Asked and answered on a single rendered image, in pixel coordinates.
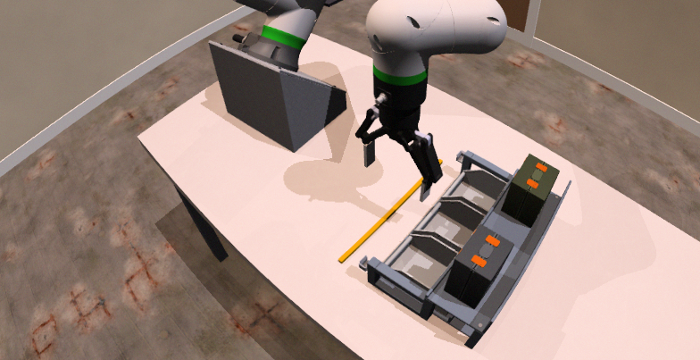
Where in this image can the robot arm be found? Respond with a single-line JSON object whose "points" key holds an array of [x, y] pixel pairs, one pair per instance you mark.
{"points": [[403, 34]]}

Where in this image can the dark grey metal rack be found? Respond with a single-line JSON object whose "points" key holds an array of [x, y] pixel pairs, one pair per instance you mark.
{"points": [[524, 238]]}

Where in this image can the yellow bar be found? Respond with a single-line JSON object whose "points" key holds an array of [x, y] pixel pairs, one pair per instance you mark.
{"points": [[352, 249]]}

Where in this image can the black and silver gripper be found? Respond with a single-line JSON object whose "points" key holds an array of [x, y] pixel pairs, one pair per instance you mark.
{"points": [[402, 126]]}

